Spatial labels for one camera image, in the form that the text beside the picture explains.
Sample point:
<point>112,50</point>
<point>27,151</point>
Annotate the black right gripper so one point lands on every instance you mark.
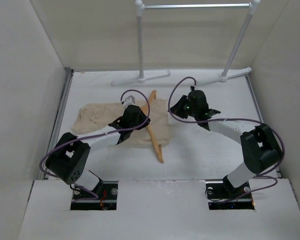
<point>177,109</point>

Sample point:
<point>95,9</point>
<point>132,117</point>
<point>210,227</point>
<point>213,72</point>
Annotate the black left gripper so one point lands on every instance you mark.
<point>144,119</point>

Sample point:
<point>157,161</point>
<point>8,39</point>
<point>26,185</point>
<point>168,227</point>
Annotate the wooden clothes hanger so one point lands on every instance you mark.
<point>157,147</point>

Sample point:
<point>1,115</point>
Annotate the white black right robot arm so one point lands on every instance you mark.
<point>261,148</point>

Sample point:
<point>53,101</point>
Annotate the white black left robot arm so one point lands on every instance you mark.
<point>67,161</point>

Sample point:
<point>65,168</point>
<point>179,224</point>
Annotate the white metal clothes rack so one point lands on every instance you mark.
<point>172,37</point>

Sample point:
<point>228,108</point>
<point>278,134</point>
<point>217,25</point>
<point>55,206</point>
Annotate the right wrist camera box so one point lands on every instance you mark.
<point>197,106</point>

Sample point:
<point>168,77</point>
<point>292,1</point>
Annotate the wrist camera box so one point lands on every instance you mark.
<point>197,106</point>
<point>129,101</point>

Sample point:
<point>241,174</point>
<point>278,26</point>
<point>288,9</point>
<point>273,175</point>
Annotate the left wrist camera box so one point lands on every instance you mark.
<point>129,101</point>

